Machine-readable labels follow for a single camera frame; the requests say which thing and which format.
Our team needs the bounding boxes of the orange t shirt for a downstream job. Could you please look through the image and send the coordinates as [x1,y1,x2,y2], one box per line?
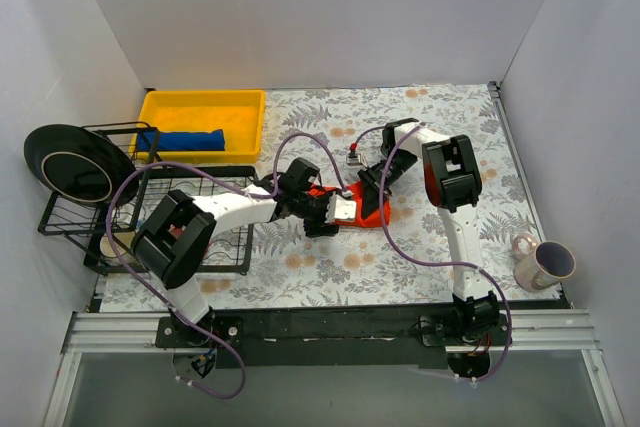
[334,180,391,229]

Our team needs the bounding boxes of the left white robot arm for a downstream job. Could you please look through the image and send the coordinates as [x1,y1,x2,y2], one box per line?
[132,159,340,347]

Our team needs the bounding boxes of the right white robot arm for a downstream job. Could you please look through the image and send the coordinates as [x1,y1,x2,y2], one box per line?
[354,118,499,345]

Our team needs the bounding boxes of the floral table mat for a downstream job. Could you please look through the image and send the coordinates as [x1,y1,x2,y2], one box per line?
[99,82,559,313]

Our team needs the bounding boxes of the yellow plastic bin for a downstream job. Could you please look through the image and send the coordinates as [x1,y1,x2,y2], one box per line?
[138,90,266,165]

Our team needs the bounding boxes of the blue rolled t shirt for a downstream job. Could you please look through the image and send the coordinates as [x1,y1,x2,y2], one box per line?
[135,129,225,152]

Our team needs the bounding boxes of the purple ceramic mug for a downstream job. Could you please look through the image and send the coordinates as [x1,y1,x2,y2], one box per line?
[512,233,577,293]

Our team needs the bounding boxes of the cream cup in rack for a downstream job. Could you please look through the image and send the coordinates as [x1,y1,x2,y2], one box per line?
[100,232,135,263]

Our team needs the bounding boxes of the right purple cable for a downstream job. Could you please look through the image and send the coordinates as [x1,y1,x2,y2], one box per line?
[349,121,514,383]

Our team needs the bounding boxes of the purple cable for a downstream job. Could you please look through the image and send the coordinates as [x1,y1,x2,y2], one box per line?
[104,130,351,401]
[349,121,514,383]

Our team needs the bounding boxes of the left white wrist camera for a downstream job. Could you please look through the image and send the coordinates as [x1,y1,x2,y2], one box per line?
[326,190,358,223]

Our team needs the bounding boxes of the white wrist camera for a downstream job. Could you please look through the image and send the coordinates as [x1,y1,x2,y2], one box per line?
[345,143,365,168]
[326,190,358,223]

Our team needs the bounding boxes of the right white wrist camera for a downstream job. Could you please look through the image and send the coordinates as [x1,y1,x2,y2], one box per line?
[345,143,365,168]

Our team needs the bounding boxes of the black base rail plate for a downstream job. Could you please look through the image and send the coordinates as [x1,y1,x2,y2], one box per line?
[154,304,514,368]

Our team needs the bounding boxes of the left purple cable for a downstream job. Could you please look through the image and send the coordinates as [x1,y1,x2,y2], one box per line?
[104,130,351,401]

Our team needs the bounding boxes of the black wire dish rack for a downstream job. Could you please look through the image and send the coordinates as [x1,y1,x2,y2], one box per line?
[38,123,254,275]

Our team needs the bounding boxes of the aluminium frame rail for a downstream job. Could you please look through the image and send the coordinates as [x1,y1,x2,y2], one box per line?
[62,309,600,353]

